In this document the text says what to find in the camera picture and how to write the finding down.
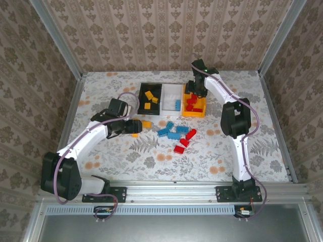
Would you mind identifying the red rounded lego brick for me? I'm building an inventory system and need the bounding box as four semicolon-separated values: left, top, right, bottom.
185;128;198;141

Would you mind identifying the yellow container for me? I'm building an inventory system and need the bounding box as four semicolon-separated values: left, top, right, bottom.
181;84;207;118

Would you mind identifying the white container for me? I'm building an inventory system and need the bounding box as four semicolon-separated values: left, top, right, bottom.
161;83;185;117

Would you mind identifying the floral tablecloth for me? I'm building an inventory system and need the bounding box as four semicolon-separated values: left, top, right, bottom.
62;70;291;183

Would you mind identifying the black container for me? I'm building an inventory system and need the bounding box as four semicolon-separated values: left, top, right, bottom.
138;82;164;116

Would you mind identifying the small black controller board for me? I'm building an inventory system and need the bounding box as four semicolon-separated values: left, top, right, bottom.
93;205;117;222
234;205;256;221

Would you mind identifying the grey metal panel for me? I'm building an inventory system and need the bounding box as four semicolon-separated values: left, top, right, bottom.
24;201;323;242

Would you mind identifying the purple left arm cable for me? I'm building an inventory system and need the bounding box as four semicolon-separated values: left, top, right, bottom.
53;91;141;223

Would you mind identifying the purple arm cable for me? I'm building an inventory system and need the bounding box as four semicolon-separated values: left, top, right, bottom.
190;52;268;222
53;91;141;223

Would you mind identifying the aluminium table side rail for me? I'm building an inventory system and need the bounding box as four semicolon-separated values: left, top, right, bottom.
57;74;88;152
258;72;299;184

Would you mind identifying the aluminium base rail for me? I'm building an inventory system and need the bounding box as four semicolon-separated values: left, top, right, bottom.
35;180;311;204

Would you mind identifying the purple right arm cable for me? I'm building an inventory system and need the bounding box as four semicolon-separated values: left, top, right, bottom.
190;52;268;222

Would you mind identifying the grey slotted cable duct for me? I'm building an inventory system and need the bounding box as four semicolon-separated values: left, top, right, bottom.
46;204;237;216

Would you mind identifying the aluminium frame post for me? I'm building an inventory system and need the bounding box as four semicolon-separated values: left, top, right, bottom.
257;0;307;76
29;0;84;79

